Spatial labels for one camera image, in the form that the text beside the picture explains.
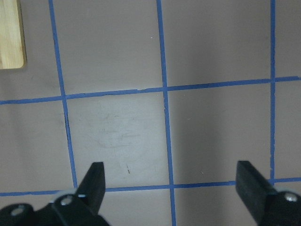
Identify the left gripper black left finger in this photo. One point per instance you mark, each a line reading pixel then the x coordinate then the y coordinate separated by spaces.
pixel 92 188

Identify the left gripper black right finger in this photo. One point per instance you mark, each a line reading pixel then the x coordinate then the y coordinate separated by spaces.
pixel 254 190

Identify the light wooden board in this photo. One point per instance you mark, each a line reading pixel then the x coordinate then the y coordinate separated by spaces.
pixel 12 45

